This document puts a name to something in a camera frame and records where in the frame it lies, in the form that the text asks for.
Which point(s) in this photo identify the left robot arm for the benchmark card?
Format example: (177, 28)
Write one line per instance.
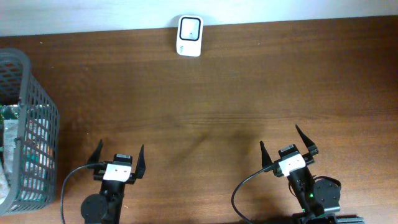
(106, 205)

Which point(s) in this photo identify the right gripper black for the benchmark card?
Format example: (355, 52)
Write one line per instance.
(312, 147)

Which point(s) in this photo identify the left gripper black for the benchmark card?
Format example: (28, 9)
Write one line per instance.
(141, 167)

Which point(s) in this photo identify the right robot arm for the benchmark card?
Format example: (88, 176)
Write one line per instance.
(318, 196)

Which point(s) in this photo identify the green 3M gloves packet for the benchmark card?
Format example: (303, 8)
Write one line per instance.
(10, 124)

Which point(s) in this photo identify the grey plastic mesh basket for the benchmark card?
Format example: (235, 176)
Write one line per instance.
(33, 178)

